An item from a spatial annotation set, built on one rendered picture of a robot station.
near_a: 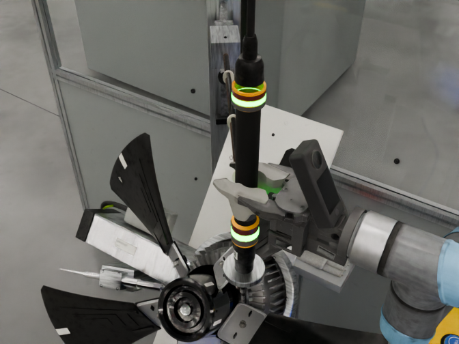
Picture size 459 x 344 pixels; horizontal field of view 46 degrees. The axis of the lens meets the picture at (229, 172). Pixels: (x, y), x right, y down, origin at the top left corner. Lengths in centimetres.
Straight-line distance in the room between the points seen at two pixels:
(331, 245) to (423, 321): 15
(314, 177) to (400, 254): 14
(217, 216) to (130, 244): 21
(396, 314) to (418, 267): 10
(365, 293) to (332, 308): 19
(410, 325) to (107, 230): 77
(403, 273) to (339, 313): 141
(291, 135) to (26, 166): 238
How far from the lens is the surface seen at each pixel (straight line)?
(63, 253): 284
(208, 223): 131
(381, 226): 71
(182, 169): 203
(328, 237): 75
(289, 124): 124
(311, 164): 68
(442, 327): 127
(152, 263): 125
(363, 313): 206
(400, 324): 79
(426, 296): 73
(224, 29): 136
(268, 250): 97
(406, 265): 70
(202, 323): 103
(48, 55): 221
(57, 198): 314
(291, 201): 73
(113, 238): 131
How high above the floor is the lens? 207
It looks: 41 degrees down
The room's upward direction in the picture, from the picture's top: straight up
